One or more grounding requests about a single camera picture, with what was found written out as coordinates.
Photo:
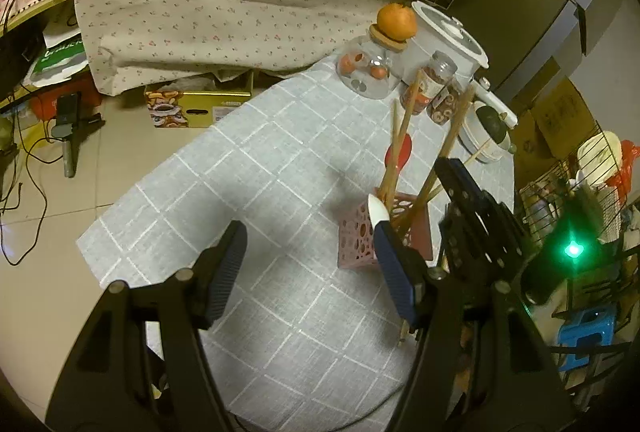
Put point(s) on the cardboard box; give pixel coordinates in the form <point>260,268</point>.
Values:
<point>532,147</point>
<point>565,117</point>

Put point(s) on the red box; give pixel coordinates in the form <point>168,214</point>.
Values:
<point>47,102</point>

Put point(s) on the cream round plate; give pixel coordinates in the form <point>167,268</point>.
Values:
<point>597,157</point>

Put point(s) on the red plastic spoon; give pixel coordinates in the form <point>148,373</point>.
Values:
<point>402,152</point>

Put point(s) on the dark green squash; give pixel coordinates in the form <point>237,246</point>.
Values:
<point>492,122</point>

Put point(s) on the black handheld tool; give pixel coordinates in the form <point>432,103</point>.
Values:
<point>69,132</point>

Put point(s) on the pink perforated utensil holder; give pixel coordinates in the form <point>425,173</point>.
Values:
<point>357,237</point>

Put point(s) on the blue plastic stool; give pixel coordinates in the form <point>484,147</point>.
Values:
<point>587,332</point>

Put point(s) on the green and white bag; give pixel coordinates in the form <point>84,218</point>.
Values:
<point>57,57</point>

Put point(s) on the large orange fruit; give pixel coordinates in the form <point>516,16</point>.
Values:
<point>397,22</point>

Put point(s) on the white ceramic bowl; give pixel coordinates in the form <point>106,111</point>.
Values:
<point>472,147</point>
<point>502,147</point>

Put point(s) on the white floral tablecloth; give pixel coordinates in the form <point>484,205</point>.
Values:
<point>200,22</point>

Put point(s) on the gold printed box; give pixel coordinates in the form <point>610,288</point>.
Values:
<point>195,104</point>

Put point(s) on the spice jar with brown rings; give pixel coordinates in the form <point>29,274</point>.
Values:
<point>442,107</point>

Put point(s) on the red label spice jar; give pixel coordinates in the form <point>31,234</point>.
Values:
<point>431,79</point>

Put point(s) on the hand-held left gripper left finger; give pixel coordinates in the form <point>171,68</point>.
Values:
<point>227,273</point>

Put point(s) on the grey refrigerator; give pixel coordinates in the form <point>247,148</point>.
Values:
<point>540,12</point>

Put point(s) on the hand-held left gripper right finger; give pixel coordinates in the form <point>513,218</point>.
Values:
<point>395,274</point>

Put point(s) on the white rice cooker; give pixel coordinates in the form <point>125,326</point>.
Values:
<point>445,37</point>

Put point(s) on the dark brown chopstick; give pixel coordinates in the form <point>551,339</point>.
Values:
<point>395,132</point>

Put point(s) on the black speaker box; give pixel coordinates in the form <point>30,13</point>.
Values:
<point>17,57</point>

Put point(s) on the round glass jar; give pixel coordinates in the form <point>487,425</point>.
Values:
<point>370,82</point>

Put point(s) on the grey checked tablecloth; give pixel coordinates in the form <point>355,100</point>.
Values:
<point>250,212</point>

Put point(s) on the white-tipped utensil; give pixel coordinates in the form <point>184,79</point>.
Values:
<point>376,212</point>

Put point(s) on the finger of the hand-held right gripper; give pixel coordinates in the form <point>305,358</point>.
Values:
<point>462,247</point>
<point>475,202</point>

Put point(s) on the red plastic bag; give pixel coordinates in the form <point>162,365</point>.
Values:
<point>630,162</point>

